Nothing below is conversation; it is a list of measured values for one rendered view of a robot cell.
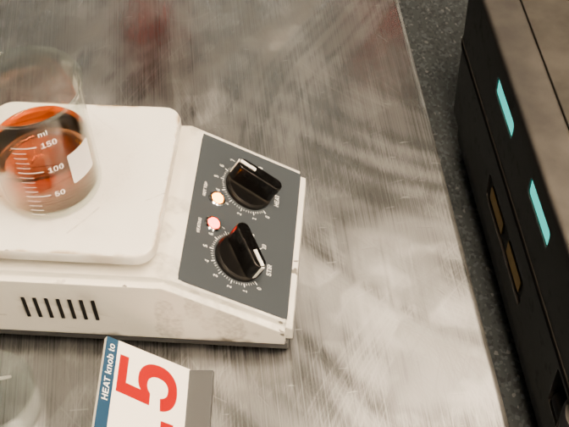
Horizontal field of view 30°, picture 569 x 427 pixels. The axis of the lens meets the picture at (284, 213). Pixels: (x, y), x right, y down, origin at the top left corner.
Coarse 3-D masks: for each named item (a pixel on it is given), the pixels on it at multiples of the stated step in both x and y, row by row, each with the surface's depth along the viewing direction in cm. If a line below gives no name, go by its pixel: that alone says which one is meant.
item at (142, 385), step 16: (128, 352) 62; (128, 368) 62; (144, 368) 62; (160, 368) 63; (176, 368) 64; (128, 384) 61; (144, 384) 62; (160, 384) 63; (176, 384) 63; (112, 400) 60; (128, 400) 60; (144, 400) 61; (160, 400) 62; (176, 400) 63; (112, 416) 59; (128, 416) 60; (144, 416) 61; (160, 416) 61; (176, 416) 62
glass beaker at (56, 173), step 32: (0, 64) 59; (32, 64) 60; (64, 64) 59; (0, 96) 60; (32, 96) 62; (64, 96) 61; (0, 128) 55; (32, 128) 56; (64, 128) 57; (0, 160) 58; (32, 160) 57; (64, 160) 58; (96, 160) 61; (32, 192) 59; (64, 192) 60; (96, 192) 62
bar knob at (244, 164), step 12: (240, 168) 66; (252, 168) 66; (228, 180) 67; (240, 180) 67; (252, 180) 67; (264, 180) 66; (276, 180) 67; (240, 192) 67; (252, 192) 67; (264, 192) 67; (276, 192) 67; (240, 204) 67; (252, 204) 67; (264, 204) 67
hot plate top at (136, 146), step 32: (96, 128) 66; (128, 128) 66; (160, 128) 66; (128, 160) 64; (160, 160) 64; (0, 192) 63; (128, 192) 63; (160, 192) 63; (0, 224) 61; (32, 224) 61; (64, 224) 61; (96, 224) 61; (128, 224) 61; (160, 224) 61; (0, 256) 61; (32, 256) 60; (64, 256) 60; (96, 256) 60; (128, 256) 60
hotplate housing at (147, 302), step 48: (192, 144) 68; (0, 288) 62; (48, 288) 62; (96, 288) 61; (144, 288) 61; (192, 288) 61; (96, 336) 66; (144, 336) 65; (192, 336) 65; (240, 336) 64; (288, 336) 65
